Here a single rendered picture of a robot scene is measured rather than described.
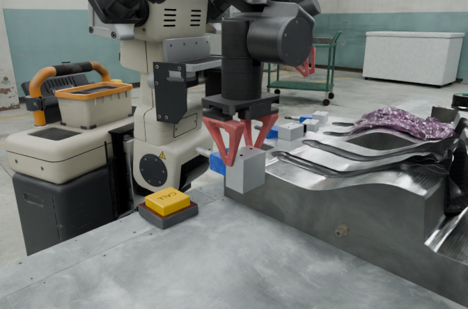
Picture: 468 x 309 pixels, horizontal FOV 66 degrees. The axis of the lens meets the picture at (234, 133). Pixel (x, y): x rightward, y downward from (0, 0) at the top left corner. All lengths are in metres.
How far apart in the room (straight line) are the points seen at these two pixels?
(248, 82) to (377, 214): 0.26
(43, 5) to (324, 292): 5.82
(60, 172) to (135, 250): 0.58
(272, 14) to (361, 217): 0.32
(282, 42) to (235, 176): 0.21
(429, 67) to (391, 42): 0.84
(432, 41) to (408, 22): 1.21
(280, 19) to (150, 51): 0.65
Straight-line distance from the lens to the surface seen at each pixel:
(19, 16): 6.00
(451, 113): 1.40
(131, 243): 0.64
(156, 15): 0.98
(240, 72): 0.49
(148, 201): 0.69
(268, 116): 0.53
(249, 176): 0.53
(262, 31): 0.45
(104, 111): 1.28
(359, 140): 0.93
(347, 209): 0.59
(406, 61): 7.51
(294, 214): 0.65
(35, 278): 0.62
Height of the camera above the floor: 1.15
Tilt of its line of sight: 17 degrees down
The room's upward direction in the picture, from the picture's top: straight up
